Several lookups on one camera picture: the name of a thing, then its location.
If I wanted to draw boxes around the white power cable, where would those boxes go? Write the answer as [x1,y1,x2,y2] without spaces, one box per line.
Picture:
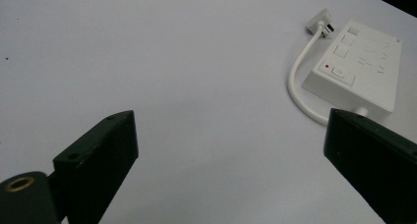
[287,26,370,127]

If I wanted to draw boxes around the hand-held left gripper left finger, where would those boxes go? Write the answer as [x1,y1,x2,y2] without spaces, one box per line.
[52,109,140,224]

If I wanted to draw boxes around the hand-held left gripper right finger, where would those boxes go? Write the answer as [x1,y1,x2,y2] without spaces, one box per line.
[323,107,417,224]

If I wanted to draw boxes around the white power strip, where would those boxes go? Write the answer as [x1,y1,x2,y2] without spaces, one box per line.
[301,19,403,118]

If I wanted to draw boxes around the white power plug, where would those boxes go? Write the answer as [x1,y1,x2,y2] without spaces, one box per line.
[305,8,336,39]

